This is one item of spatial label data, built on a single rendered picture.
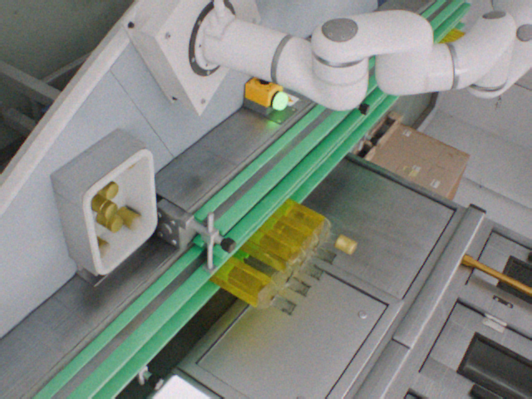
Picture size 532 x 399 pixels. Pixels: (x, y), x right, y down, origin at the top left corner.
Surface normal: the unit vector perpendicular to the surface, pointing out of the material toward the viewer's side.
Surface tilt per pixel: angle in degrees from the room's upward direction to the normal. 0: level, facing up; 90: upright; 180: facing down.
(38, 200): 0
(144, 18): 90
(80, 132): 0
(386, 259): 90
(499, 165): 90
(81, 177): 90
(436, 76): 56
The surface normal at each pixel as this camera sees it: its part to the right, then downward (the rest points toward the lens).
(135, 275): 0.07, -0.72
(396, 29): -0.09, -0.40
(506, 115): -0.56, 0.54
